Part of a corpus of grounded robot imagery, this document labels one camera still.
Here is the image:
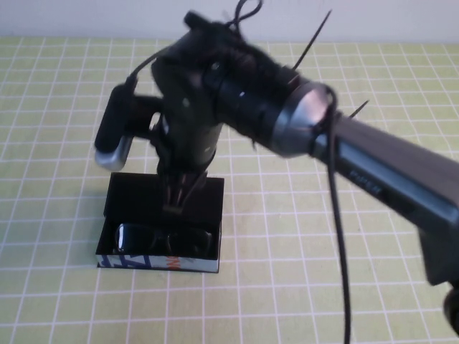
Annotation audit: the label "black right camera bracket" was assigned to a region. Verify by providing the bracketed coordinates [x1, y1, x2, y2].
[125, 93, 166, 139]

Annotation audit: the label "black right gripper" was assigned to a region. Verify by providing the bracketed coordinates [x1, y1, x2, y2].
[152, 34, 224, 216]

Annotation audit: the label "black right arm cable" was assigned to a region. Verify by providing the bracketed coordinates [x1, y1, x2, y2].
[126, 0, 354, 344]

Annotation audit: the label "black cable tie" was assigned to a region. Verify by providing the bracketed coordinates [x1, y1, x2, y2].
[349, 100, 370, 119]
[293, 9, 333, 70]

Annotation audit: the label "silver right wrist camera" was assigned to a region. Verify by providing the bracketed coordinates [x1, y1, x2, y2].
[93, 84, 134, 170]

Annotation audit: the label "black frame glasses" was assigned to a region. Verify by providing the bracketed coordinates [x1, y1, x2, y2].
[113, 221, 213, 258]

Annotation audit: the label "black printed glasses case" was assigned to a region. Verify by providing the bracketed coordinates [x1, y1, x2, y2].
[95, 171, 225, 275]

